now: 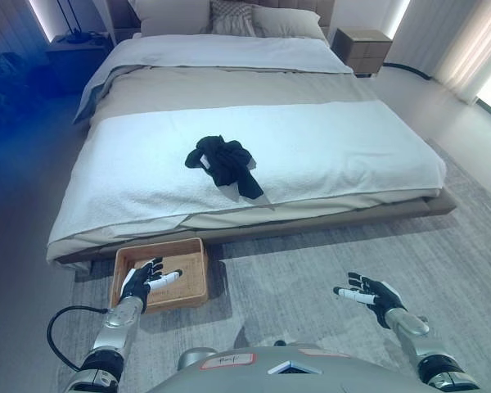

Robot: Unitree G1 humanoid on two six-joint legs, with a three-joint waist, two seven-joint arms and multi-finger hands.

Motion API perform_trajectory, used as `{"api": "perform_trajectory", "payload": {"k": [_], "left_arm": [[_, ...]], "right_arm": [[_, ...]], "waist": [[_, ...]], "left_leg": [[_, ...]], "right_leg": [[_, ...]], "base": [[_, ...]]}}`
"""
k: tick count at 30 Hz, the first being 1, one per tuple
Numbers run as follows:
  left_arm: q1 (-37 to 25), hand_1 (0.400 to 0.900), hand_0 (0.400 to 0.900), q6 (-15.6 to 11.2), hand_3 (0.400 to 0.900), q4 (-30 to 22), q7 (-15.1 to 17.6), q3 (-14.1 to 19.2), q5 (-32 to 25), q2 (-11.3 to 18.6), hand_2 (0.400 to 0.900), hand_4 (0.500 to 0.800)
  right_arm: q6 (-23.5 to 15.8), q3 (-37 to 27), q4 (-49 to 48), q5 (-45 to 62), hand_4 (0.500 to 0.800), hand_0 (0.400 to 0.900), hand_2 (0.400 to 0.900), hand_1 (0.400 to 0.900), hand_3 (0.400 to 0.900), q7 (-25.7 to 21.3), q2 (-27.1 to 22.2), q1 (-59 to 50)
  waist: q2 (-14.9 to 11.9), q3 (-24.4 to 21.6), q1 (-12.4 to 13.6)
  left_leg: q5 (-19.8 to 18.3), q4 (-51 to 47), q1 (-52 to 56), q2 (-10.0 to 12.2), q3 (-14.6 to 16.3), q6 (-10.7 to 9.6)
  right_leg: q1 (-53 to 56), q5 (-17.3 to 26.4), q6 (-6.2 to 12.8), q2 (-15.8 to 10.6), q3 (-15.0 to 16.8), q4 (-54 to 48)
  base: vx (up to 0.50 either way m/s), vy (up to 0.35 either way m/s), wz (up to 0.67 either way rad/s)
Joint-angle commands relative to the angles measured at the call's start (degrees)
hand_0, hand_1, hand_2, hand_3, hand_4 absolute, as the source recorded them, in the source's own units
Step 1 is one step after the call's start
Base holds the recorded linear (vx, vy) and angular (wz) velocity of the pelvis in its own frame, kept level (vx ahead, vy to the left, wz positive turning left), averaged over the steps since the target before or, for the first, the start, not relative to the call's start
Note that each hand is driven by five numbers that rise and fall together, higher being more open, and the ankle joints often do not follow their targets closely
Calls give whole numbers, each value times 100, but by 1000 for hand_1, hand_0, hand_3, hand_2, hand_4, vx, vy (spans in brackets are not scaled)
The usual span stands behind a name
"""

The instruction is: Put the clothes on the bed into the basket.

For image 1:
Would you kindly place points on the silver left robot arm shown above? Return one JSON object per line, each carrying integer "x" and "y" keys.
{"x": 114, "y": 327}

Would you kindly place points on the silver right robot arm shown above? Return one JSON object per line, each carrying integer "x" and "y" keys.
{"x": 413, "y": 331}

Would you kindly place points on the pillows at headboard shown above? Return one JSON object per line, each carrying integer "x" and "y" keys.
{"x": 294, "y": 5}

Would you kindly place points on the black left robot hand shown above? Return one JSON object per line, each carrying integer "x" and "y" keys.
{"x": 137, "y": 284}

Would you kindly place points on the patterned grey pillow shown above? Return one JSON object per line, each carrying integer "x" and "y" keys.
{"x": 231, "y": 16}

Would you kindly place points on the dark nightstand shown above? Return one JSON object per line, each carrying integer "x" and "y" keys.
{"x": 73, "y": 61}

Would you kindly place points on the grey robot torso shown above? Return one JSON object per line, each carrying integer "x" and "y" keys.
{"x": 311, "y": 378}

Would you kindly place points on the brown wooden nightstand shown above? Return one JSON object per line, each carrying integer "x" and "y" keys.
{"x": 364, "y": 51}

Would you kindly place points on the brown wicker basket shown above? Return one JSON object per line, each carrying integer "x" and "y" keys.
{"x": 188, "y": 282}

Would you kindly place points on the brown bed frame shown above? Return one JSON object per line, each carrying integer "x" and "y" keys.
{"x": 433, "y": 205}

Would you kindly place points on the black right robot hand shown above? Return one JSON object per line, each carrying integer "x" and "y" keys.
{"x": 382, "y": 296}

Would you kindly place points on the black clothes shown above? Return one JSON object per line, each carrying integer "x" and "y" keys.
{"x": 229, "y": 161}

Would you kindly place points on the plain grey pillow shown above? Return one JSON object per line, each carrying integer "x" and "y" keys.
{"x": 286, "y": 20}

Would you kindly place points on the robot torso and legs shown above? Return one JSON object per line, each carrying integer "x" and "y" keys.
{"x": 311, "y": 262}

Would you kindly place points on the light sheer curtain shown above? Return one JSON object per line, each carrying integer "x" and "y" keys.
{"x": 470, "y": 41}

